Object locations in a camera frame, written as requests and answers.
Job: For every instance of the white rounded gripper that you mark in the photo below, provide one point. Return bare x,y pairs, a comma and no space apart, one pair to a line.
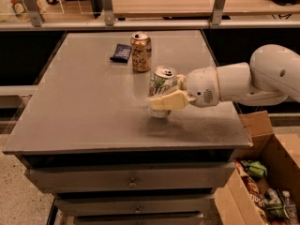
202,86

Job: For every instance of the green white 7up can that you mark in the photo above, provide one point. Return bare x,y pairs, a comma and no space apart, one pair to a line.
163,81

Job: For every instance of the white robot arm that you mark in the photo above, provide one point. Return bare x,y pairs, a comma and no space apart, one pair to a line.
270,77

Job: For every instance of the orange soda can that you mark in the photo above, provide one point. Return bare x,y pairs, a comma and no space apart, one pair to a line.
141,49

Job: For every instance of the dark blue snack packet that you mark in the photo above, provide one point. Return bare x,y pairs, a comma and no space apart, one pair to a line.
121,54

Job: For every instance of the wooden desk top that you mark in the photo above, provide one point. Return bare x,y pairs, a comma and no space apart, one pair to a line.
168,8

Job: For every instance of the grey drawer cabinet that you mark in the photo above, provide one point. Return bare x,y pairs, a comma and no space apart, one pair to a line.
86,131

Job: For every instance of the top drawer knob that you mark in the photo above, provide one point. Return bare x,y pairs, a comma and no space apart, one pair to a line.
132,183

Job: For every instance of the drawer knob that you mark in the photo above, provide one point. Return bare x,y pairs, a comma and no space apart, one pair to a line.
137,210
132,183

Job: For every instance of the green snack bag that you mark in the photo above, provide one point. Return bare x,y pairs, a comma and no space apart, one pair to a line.
254,168

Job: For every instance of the cardboard box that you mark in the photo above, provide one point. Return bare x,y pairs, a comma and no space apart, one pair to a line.
279,153

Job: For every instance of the brown chip bag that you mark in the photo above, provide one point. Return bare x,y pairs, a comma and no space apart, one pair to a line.
253,192

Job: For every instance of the plastic water bottle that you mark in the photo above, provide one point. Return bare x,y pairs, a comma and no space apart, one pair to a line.
290,208

